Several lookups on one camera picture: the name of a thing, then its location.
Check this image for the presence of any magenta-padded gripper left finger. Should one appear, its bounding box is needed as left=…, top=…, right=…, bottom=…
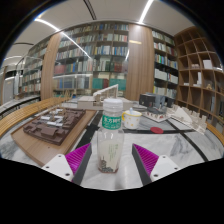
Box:
left=41, top=142, right=93, bottom=186

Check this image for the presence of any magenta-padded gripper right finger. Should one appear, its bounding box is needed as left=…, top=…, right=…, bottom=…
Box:
left=131, top=142, right=181, bottom=187

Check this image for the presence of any clear bottle with green label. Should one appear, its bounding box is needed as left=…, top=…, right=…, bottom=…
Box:
left=96, top=97, right=125, bottom=174

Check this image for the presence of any flat round red coaster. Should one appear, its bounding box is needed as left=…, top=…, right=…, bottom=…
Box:
left=149, top=126, right=165, bottom=135

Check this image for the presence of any brown building model on board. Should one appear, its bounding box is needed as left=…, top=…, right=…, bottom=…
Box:
left=10, top=107, right=98, bottom=168

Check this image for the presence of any flat white building model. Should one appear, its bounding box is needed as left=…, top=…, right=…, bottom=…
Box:
left=142, top=107, right=172, bottom=123

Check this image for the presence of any white mug with yellow rim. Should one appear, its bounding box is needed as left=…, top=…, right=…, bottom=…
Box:
left=121, top=108, right=143, bottom=130

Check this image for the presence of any stepped white building model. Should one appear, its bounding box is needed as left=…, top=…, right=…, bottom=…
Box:
left=169, top=105, right=208, bottom=134

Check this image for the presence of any curved wooden slat bench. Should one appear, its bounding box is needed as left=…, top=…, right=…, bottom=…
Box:
left=0, top=96, right=73, bottom=138

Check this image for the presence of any dark grey building model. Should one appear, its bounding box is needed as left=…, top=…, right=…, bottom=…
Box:
left=138, top=92, right=176, bottom=109

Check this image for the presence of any beige building model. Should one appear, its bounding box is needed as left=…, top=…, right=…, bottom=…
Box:
left=77, top=83, right=134, bottom=111

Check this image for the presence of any wooden cubby shelf unit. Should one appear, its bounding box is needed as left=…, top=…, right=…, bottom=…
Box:
left=173, top=25, right=224, bottom=128

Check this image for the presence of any long ceiling light strip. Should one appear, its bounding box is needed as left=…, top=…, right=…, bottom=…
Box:
left=34, top=18, right=93, bottom=59
left=138, top=0, right=155, bottom=24

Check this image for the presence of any large wall bookshelf with books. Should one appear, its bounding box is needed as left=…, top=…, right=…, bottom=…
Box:
left=18, top=21, right=181, bottom=101

